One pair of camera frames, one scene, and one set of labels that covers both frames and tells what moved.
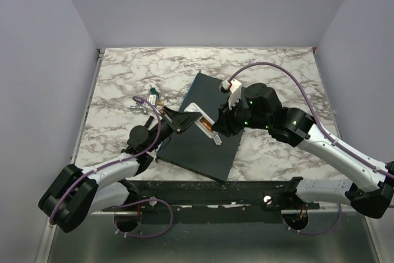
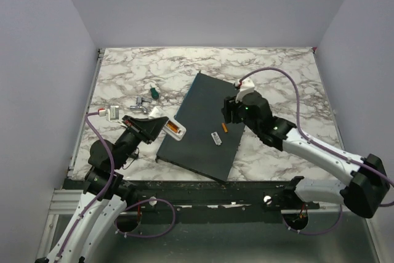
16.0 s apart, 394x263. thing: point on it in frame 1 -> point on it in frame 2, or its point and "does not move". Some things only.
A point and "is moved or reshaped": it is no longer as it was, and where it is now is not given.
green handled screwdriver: (154, 91) does not move
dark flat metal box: (192, 148) does not move
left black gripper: (180, 119) -> (146, 129)
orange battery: (207, 125) is moved or reshaped
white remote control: (204, 124) is moved or reshaped
